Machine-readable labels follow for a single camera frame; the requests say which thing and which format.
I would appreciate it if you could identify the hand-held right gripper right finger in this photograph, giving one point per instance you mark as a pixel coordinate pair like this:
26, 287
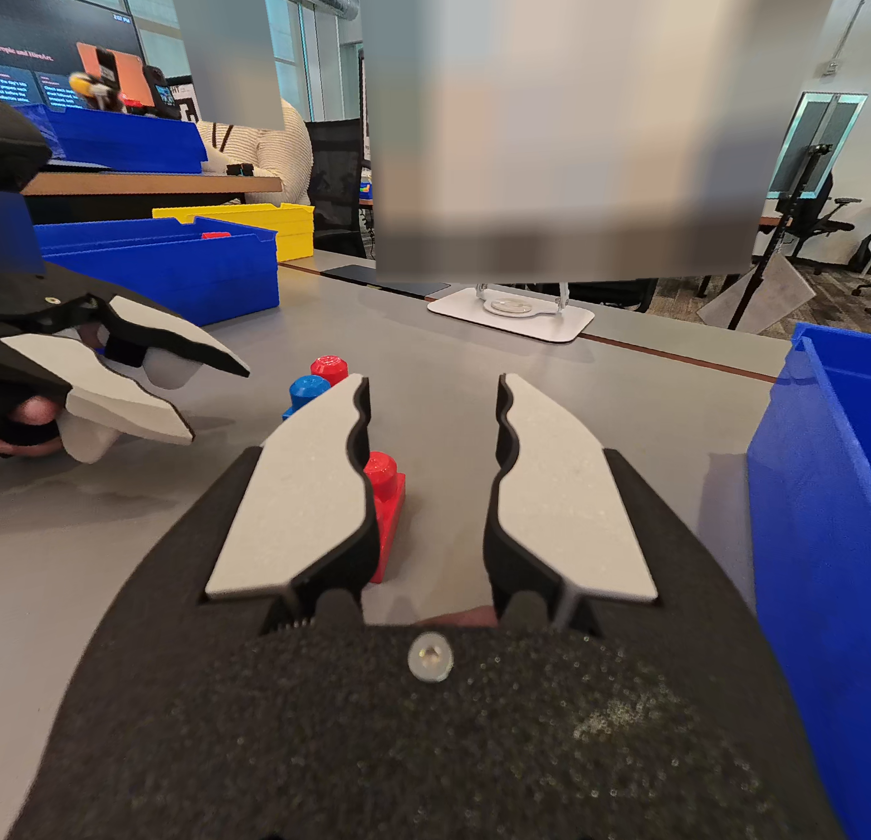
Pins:
571, 513

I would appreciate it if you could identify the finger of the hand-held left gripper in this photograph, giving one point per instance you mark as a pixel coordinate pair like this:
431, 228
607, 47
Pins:
163, 329
122, 404

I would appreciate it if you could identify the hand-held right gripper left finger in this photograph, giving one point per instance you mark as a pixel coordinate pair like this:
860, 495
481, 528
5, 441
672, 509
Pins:
299, 513

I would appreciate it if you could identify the red two-stud block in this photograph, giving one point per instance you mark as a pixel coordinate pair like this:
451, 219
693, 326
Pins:
388, 513

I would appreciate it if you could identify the blue single-stud block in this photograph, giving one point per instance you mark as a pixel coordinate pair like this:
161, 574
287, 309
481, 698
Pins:
306, 394

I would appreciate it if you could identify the red single-stud block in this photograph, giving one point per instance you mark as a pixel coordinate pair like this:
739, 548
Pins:
330, 370

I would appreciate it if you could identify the blue plastic bin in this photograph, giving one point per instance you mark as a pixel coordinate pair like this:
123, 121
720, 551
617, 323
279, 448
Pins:
122, 139
170, 275
816, 547

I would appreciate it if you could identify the person's left hand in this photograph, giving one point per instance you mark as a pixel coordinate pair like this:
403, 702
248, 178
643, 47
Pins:
34, 411

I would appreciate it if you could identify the dark display screen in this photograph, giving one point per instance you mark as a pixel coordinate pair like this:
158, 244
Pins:
54, 30

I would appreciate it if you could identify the wood-edged desk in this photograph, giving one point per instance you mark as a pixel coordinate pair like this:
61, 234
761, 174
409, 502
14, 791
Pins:
170, 183

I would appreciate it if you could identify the yellow plastic bin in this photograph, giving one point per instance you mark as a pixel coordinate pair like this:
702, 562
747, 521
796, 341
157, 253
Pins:
286, 231

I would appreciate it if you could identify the flat table hatch cover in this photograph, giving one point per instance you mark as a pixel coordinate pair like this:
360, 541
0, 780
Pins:
347, 278

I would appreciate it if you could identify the black mesh office chair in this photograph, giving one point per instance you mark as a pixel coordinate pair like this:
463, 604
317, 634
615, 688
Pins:
337, 186

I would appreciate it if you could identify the grey leaning board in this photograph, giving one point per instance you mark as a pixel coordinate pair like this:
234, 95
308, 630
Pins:
782, 295

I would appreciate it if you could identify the black tripod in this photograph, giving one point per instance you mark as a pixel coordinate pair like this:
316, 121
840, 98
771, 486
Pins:
776, 241

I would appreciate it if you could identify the teal glass door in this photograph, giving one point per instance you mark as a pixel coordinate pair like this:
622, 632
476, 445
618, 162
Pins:
823, 139

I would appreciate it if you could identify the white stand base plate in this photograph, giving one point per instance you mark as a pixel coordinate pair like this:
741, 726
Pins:
544, 322

